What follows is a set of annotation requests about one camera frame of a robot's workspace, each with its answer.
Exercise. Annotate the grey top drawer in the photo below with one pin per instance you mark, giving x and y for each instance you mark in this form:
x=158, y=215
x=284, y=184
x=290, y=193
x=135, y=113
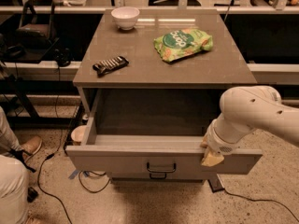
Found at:
x=153, y=135

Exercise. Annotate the person leg beige trousers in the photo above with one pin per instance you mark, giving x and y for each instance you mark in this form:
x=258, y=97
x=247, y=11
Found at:
x=14, y=178

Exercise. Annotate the black bag on shelf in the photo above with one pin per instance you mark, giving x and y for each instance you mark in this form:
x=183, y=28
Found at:
x=36, y=31

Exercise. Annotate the black floor plate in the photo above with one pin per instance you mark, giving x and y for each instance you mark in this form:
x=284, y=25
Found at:
x=215, y=184

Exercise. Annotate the black striped snack bar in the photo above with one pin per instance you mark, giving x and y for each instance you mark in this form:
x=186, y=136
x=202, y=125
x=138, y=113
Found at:
x=107, y=66

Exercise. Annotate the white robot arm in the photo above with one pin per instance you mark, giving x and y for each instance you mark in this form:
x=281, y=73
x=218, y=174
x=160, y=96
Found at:
x=243, y=110

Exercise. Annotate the grey drawer cabinet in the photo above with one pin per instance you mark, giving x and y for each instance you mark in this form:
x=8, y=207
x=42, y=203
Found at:
x=216, y=71

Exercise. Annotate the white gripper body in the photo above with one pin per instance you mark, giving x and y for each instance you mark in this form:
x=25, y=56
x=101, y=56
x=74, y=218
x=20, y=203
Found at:
x=219, y=143

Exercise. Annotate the white bowl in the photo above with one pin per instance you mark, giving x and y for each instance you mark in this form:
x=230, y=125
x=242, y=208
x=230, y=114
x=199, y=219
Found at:
x=125, y=17

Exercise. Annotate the blue tape strip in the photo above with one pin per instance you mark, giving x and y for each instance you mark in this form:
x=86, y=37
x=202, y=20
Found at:
x=74, y=174

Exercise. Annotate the brown shoe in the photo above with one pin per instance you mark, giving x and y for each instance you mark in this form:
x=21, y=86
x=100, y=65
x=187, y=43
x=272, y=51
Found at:
x=31, y=147

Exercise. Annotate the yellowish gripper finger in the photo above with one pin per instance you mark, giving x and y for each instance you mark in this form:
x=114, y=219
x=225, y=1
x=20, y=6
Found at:
x=211, y=158

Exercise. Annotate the green chip bag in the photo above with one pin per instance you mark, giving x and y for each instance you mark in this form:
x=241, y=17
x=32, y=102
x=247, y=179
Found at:
x=182, y=43

